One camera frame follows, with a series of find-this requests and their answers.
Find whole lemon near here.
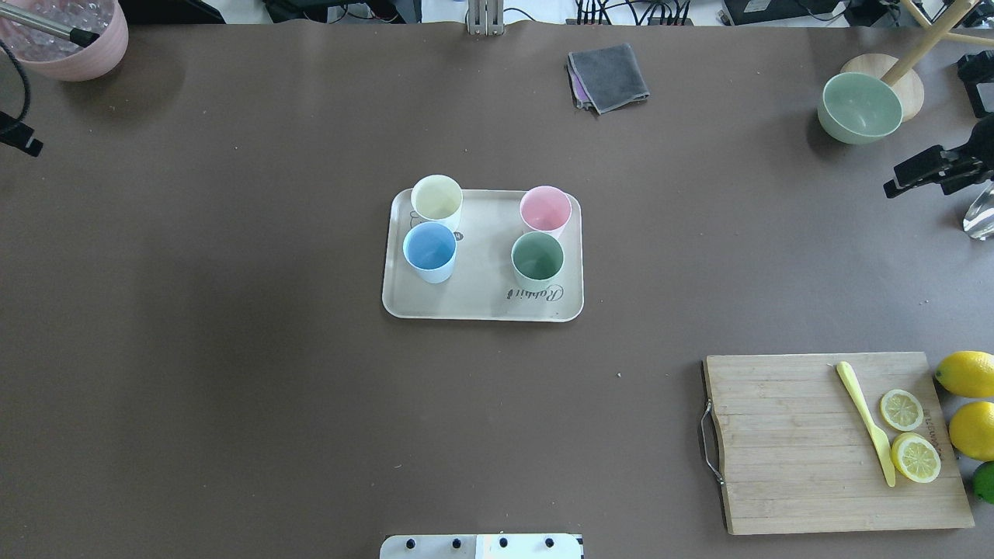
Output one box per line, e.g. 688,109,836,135
948,401,993,461

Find cream white cup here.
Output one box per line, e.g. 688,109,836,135
411,174,463,232

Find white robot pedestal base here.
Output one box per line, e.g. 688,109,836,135
379,532,585,558

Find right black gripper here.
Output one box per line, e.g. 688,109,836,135
883,116,993,199

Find green bowl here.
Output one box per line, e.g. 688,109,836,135
816,73,904,145

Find cream rabbit tray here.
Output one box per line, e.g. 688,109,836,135
382,189,585,322

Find lemon slice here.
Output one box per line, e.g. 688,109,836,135
879,389,924,432
891,432,942,484

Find clear glass mug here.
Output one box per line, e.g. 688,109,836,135
962,182,993,241

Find black frame tray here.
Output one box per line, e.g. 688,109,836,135
956,50,993,118

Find yellow plastic knife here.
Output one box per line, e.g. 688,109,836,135
836,361,897,488

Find wooden cup stand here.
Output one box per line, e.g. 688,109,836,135
839,0,994,122

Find grey folded cloth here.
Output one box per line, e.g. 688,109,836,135
565,43,650,116

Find pink cup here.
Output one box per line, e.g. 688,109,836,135
519,185,574,238

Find green lime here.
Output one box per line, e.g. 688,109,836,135
971,461,994,505

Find blue cup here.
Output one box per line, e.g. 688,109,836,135
402,222,457,284

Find pink bowl with ice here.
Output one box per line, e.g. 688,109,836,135
1,1,129,82

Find whole lemon far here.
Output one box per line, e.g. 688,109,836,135
934,350,993,398

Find metal muddler with black tip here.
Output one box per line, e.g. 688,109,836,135
1,2,100,47

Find lemon slice upper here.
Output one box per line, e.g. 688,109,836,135
879,389,924,432

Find purple folded cloth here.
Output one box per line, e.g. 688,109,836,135
567,64,593,110

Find green cup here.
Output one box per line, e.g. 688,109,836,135
510,232,565,291

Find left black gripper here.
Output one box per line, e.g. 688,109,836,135
0,111,43,157

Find whole lemon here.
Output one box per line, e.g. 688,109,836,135
948,401,993,461
934,350,993,398

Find lemon slice lower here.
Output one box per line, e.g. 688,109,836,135
891,432,942,484

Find bamboo cutting board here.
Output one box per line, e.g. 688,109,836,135
703,352,974,536

